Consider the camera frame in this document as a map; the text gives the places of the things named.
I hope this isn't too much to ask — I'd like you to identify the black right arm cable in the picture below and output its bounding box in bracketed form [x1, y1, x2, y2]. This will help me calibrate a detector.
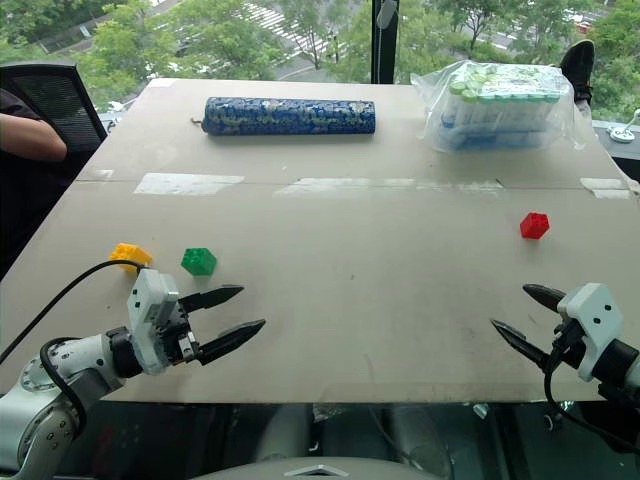
[542, 319, 640, 454]

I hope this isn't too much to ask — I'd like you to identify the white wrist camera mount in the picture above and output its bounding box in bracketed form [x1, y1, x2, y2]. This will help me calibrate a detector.
[556, 282, 624, 383]
[126, 268, 181, 376]

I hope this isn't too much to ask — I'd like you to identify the white desk lamp base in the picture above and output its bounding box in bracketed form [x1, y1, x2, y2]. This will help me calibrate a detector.
[607, 108, 640, 146]

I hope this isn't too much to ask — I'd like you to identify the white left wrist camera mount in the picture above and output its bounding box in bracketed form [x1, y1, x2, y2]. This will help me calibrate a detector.
[126, 268, 181, 376]

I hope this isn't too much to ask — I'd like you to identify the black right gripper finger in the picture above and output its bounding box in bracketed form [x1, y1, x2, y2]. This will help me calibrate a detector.
[522, 283, 569, 317]
[489, 318, 557, 372]

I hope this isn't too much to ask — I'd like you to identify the green toy brick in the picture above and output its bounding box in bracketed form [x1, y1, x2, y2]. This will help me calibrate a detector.
[180, 246, 218, 277]

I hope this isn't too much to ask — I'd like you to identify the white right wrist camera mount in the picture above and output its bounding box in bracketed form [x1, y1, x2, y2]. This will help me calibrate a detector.
[556, 282, 624, 383]

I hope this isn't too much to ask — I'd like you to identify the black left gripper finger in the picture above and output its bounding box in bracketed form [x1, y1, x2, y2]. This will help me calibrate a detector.
[178, 284, 246, 314]
[197, 318, 267, 366]

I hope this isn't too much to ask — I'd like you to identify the black mesh office chair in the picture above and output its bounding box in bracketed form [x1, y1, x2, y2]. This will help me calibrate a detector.
[0, 63, 109, 156]

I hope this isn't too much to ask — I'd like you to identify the black window frame post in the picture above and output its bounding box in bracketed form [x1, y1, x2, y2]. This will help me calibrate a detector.
[370, 0, 400, 85]

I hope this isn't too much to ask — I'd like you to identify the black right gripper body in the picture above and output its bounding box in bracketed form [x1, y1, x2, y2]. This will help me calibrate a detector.
[552, 305, 587, 372]

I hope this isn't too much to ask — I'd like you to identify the plastic bag of bottles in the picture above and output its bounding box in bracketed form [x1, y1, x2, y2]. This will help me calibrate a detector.
[409, 59, 586, 155]

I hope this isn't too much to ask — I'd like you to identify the yellow toy brick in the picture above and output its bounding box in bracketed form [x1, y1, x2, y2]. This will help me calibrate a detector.
[108, 242, 153, 274]

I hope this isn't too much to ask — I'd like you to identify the blue patterned cylinder roll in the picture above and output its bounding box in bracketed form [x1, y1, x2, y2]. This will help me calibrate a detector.
[188, 96, 377, 139]

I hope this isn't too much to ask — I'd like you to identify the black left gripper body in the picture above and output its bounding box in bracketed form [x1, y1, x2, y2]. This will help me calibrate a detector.
[158, 297, 206, 369]

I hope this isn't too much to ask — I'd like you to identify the silver robot torso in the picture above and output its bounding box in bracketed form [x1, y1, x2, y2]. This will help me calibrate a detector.
[189, 455, 451, 480]

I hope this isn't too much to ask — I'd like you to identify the red toy brick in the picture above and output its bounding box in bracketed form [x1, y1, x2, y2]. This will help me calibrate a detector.
[519, 211, 551, 241]

